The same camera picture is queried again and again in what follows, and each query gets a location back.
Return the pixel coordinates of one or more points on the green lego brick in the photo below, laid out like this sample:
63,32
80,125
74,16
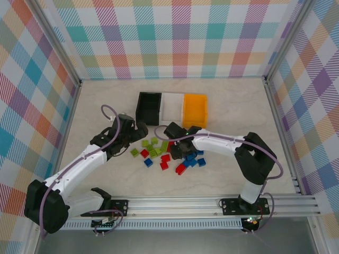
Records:
150,147
154,140
146,143
164,145
159,150
153,153
135,152

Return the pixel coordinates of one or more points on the blue lego brick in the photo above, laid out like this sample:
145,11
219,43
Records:
188,158
200,152
148,162
201,162
186,164
193,163

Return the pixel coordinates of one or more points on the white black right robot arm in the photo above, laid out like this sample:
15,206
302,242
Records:
219,144

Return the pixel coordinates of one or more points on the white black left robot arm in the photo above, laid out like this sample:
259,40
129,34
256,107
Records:
79,166

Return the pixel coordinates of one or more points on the long red lego brick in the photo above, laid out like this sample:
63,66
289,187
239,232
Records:
171,146

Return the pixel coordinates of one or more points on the black plastic bin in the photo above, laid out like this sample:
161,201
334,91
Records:
148,111

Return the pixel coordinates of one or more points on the white plastic bin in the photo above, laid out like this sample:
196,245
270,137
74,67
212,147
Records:
172,108

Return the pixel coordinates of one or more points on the yellow plastic bin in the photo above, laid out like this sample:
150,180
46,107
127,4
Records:
194,108

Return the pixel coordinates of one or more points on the left circuit board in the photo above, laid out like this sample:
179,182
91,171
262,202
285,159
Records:
103,223

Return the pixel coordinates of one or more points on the circuit board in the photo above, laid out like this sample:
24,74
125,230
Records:
103,223
251,221

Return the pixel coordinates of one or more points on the right circuit board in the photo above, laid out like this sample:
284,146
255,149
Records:
251,221

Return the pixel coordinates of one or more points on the aluminium side rail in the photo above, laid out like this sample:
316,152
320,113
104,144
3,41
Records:
72,105
281,132

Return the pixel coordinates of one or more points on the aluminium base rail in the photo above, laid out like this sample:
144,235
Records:
172,206

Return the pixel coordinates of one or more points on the black left mount plate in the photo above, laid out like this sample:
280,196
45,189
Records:
119,206

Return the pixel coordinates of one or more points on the black mount plate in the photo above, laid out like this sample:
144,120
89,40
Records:
230,206
119,206

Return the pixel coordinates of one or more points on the black right mount plate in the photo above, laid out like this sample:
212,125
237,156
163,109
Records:
230,206

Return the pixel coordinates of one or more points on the aluminium frame post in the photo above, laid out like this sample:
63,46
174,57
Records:
288,39
57,42

